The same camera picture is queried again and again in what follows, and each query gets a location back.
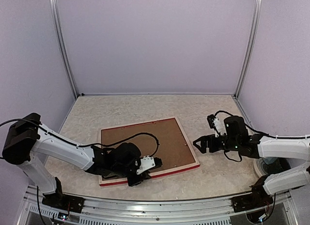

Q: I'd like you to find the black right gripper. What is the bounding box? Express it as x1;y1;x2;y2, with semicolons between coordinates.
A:
193;134;240;153

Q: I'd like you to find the brown backing board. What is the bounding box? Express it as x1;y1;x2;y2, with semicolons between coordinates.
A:
101;118;196;179

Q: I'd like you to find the red wooden picture frame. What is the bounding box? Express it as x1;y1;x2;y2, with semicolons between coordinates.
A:
98;116;201;187

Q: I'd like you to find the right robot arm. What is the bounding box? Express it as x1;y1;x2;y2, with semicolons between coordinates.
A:
193;134;310;212

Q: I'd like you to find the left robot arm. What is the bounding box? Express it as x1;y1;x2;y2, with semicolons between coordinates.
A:
1;113;155;208

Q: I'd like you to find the white plate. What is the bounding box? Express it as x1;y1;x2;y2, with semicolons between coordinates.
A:
253;158;271;177

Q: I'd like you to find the black cup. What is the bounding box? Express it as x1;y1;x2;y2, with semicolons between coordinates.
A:
270;158;291;174

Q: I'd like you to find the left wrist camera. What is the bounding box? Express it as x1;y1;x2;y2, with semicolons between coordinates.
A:
136;156;163;175

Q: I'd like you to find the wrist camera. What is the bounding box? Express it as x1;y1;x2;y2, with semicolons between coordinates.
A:
206;114;226;137
136;156;163;175

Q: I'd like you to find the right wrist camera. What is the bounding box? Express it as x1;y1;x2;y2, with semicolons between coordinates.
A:
206;114;226;137

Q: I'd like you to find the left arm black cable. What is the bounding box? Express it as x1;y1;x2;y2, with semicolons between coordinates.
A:
0;119;161;160

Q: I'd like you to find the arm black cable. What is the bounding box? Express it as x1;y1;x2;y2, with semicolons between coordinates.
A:
214;110;310;141
0;119;161;160

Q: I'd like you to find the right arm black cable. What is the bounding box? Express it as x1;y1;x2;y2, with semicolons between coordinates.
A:
214;110;310;141

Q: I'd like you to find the front aluminium rail base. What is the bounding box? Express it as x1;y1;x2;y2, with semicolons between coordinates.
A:
16;183;298;225

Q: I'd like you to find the back aluminium rail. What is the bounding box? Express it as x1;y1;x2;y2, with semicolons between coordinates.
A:
78;93;235;97

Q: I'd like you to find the right aluminium corner post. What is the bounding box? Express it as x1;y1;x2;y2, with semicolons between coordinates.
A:
234;0;263;100

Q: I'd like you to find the aluminium corner post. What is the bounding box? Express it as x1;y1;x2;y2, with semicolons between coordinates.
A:
49;0;79;100
234;0;263;100

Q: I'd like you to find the left aluminium corner post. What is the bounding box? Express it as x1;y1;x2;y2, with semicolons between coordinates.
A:
49;0;79;100

